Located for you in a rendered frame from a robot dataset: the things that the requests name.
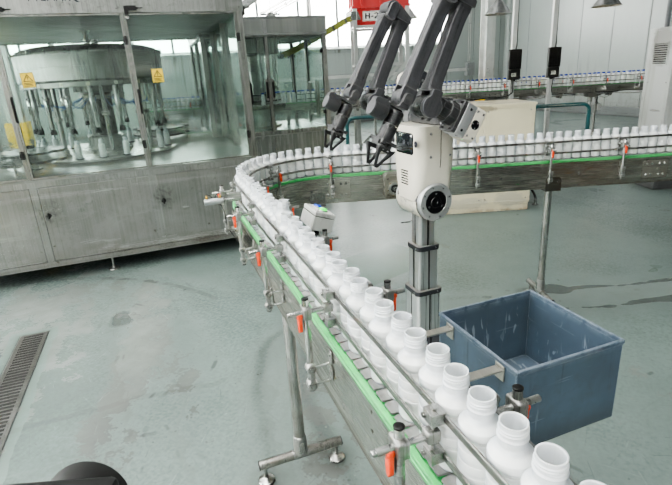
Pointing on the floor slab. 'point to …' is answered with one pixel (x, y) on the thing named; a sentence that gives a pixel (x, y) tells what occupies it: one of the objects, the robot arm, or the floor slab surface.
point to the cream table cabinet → (502, 117)
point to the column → (487, 31)
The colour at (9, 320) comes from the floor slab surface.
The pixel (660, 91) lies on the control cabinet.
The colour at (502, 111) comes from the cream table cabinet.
